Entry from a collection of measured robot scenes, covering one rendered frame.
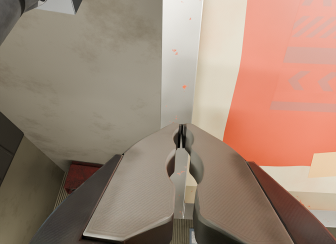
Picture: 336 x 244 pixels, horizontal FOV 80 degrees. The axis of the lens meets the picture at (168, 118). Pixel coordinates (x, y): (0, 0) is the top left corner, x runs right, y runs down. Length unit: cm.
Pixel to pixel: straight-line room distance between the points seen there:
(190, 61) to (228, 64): 6
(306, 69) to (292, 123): 7
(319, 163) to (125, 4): 173
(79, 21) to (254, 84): 193
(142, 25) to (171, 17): 175
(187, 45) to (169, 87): 5
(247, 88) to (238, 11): 9
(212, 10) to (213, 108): 12
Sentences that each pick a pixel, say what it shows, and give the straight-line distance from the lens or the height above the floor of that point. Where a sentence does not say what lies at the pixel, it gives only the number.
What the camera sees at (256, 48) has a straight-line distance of 27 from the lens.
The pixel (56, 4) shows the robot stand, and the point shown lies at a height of 120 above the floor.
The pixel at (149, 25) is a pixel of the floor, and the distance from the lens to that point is 195.
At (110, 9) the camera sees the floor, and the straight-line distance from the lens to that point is 194.
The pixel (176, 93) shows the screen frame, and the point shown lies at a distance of 23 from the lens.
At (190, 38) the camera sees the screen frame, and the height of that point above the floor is 142.
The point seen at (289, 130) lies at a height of 145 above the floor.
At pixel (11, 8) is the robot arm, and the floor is 132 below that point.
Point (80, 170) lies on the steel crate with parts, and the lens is 572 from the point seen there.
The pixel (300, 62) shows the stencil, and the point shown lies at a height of 140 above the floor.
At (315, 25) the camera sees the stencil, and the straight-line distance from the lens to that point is 29.
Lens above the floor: 158
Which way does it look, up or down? 31 degrees down
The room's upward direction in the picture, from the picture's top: 177 degrees counter-clockwise
